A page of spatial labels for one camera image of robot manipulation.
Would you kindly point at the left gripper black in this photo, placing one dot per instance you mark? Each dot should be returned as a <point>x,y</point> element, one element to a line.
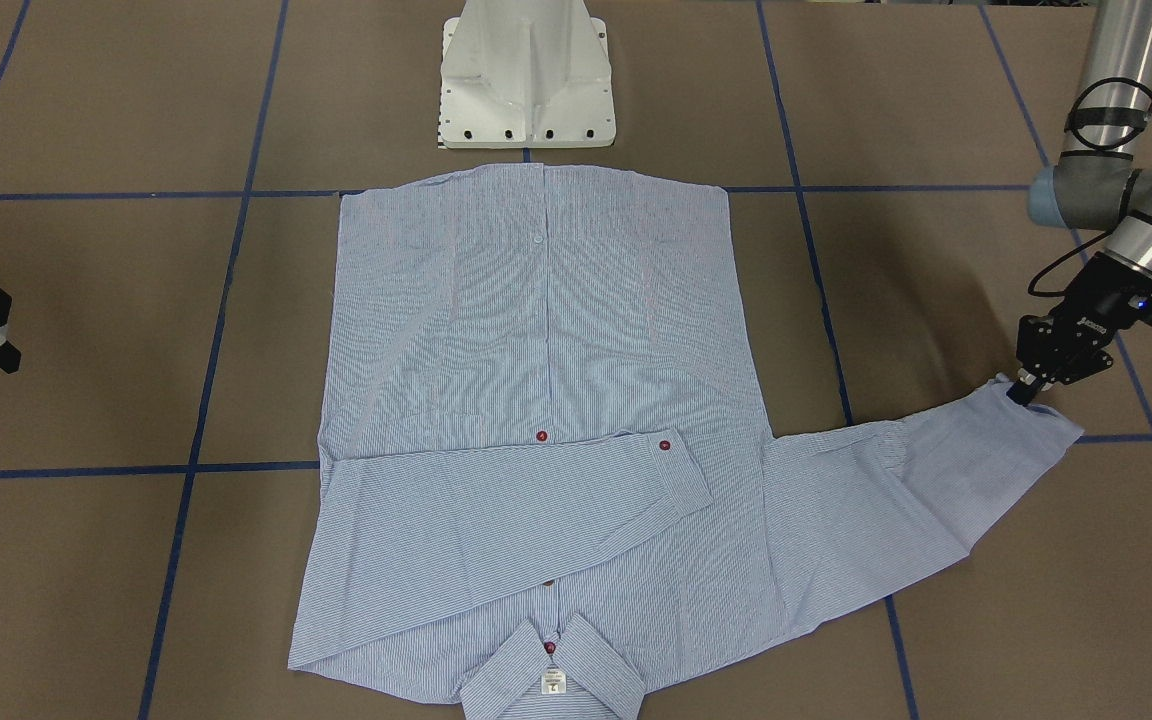
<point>1096,312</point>

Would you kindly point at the blue striped button shirt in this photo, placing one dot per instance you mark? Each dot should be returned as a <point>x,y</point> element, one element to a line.
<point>548,482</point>

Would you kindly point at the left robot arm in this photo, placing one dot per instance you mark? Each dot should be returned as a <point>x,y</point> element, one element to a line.
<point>1101,183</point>

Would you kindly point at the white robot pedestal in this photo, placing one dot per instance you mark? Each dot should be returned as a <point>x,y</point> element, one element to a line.
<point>526,75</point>

